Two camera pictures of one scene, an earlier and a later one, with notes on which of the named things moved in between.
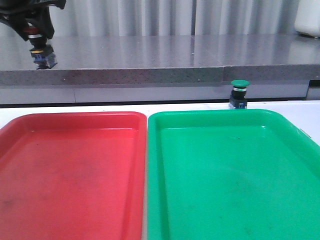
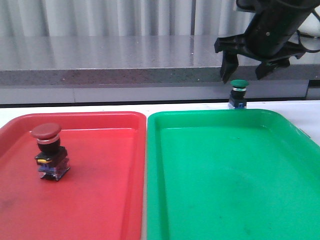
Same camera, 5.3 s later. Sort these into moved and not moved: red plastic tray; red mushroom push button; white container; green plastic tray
Moved: red mushroom push button
Not moved: green plastic tray; red plastic tray; white container
